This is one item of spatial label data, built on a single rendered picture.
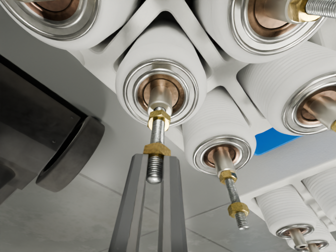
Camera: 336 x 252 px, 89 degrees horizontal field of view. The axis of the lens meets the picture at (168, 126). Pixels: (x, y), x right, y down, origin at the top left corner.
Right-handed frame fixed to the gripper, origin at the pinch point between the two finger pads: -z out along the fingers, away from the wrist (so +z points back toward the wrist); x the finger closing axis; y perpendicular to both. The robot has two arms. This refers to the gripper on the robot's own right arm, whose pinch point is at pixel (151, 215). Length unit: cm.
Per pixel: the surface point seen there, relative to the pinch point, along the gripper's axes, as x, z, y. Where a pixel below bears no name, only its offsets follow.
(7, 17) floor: 32.2, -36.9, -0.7
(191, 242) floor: -29, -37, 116
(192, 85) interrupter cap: -3.0, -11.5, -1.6
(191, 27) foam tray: -2.9, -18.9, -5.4
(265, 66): -12.4, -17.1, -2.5
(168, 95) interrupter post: -0.7, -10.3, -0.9
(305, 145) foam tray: -33.8, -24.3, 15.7
